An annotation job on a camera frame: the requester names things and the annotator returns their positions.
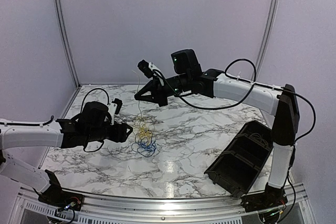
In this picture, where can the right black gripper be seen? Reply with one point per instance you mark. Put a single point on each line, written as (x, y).
(158, 95)

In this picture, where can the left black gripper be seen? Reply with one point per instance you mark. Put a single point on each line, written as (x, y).
(119, 135)

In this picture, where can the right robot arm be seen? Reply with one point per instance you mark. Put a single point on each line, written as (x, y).
(280, 102)

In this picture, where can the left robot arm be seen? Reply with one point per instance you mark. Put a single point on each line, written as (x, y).
(95, 123)

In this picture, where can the black three-compartment bin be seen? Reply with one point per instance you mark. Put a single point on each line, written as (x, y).
(240, 163)

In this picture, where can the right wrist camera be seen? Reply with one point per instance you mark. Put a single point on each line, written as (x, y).
(148, 68)

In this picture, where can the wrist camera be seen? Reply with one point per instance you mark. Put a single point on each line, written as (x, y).
(148, 68)
(114, 109)

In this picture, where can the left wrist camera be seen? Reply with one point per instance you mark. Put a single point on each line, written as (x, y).
(114, 109)

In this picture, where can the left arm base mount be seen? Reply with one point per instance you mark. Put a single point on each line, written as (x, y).
(56, 196)

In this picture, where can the aluminium front rail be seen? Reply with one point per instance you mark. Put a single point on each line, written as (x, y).
(113, 209)

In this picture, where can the right aluminium frame post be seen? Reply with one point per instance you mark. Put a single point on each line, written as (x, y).
(270, 20)

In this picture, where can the aluminium frame post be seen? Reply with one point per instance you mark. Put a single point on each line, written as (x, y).
(68, 55)
(270, 20)

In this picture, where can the left aluminium frame post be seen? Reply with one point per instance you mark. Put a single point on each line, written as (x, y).
(68, 55)

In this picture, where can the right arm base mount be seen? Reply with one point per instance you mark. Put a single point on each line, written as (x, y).
(271, 197)

